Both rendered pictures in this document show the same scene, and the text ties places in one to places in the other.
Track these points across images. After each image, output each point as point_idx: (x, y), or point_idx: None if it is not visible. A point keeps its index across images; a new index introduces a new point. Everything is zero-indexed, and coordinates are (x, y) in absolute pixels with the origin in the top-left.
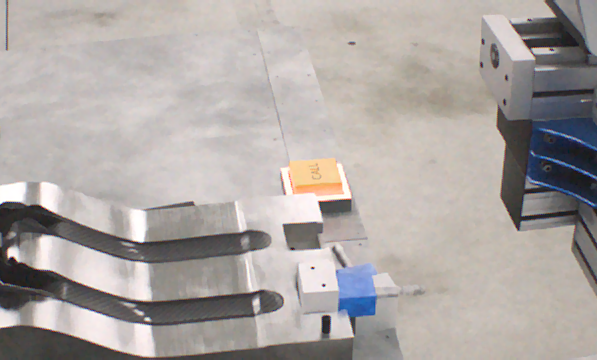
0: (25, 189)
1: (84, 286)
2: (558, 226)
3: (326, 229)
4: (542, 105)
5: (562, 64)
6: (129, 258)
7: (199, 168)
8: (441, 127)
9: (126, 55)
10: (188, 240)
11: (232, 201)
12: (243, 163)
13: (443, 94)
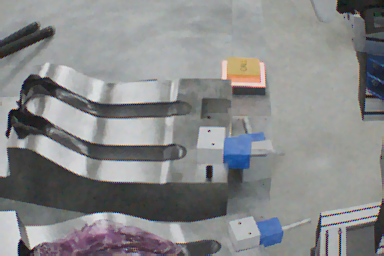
0: (44, 67)
1: (60, 129)
2: (382, 120)
3: (245, 106)
4: (371, 45)
5: (379, 24)
6: (93, 114)
7: (168, 57)
8: None
9: None
10: (134, 105)
11: None
12: (200, 56)
13: None
